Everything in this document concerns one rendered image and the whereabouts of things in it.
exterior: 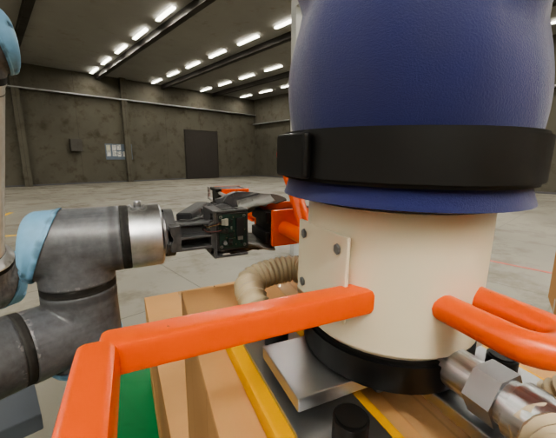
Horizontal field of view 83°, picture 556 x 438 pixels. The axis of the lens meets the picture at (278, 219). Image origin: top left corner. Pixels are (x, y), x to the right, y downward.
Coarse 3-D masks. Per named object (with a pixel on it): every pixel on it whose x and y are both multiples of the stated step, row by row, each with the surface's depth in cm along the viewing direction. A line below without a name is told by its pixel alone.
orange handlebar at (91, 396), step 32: (288, 224) 48; (352, 288) 25; (480, 288) 26; (160, 320) 20; (192, 320) 20; (224, 320) 20; (256, 320) 21; (288, 320) 22; (320, 320) 23; (448, 320) 23; (480, 320) 21; (512, 320) 23; (544, 320) 21; (96, 352) 17; (128, 352) 18; (160, 352) 19; (192, 352) 19; (512, 352) 19; (544, 352) 18; (96, 384) 14; (64, 416) 13; (96, 416) 13
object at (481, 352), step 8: (480, 352) 36; (488, 352) 32; (496, 352) 32; (488, 360) 32; (496, 360) 31; (504, 360) 31; (512, 360) 31; (512, 368) 31; (520, 368) 33; (528, 376) 32; (536, 376) 32; (536, 384) 31
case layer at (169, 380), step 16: (160, 304) 168; (176, 304) 168; (160, 368) 117; (176, 368) 117; (160, 384) 110; (176, 384) 109; (160, 400) 118; (176, 400) 102; (160, 416) 128; (176, 416) 95; (176, 432) 90
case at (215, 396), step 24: (216, 288) 58; (288, 288) 58; (192, 312) 49; (192, 360) 45; (216, 360) 38; (192, 384) 47; (216, 384) 34; (240, 384) 34; (192, 408) 50; (216, 408) 31; (240, 408) 31; (384, 408) 31; (408, 408) 31; (432, 408) 31; (192, 432) 53; (216, 432) 28; (240, 432) 28; (264, 432) 28; (408, 432) 28; (432, 432) 28; (456, 432) 28
